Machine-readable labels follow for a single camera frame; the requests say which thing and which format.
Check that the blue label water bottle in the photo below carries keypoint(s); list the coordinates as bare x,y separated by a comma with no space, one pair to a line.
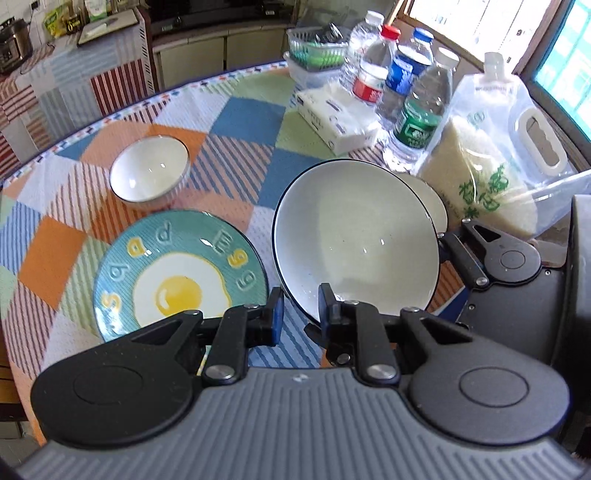
401,74

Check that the black electric pressure cooker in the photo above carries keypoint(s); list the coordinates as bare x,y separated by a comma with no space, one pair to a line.
11,46

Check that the white tissue pack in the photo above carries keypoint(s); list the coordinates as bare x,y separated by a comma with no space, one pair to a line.
337,120

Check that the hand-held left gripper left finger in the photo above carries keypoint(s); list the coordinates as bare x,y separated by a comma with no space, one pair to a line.
276,318

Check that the wooden chair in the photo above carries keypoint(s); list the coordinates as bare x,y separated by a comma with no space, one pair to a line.
11,392

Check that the green label water bottle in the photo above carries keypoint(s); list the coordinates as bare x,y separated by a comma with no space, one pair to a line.
418,122

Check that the white plastic basket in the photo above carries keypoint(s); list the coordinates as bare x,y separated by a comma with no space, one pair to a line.
314,55

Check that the black gas stove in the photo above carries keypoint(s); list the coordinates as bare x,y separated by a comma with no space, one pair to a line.
207,14

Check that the striped patchwork cover cloth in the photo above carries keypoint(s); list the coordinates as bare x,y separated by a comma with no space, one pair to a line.
69,87

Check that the counter base cabinet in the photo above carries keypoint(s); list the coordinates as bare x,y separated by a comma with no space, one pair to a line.
221,55

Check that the black-rimmed cutting board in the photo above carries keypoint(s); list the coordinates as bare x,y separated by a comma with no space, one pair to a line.
108,32

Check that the red cap water bottle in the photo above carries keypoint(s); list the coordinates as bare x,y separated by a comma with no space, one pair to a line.
371,78

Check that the teal egg print plate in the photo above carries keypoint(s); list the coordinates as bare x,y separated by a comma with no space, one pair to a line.
152,258

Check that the colourful checked tablecloth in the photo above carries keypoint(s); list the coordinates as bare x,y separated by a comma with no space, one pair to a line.
221,138

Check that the dark label oil bottle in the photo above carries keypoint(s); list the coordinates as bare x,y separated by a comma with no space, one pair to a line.
72,21

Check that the window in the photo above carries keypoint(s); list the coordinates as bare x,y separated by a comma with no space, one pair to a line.
521,46

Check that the clear water bottle white cap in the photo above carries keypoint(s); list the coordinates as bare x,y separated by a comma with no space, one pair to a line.
364,41

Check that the clear bag of rice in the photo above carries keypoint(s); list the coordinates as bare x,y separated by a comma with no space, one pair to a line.
489,175

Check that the kitchen knife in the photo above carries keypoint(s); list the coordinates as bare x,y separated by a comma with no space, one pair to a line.
100,26

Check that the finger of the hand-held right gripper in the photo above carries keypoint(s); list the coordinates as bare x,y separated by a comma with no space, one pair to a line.
464,258

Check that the white bowl dark rim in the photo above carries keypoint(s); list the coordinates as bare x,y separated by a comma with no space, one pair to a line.
147,168
355,235

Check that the green snack packet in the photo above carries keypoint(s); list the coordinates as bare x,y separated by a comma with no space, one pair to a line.
55,21

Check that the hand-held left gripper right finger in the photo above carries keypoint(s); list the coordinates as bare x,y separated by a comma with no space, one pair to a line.
325,309

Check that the white plate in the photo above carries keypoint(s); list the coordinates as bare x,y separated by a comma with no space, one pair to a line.
434,203

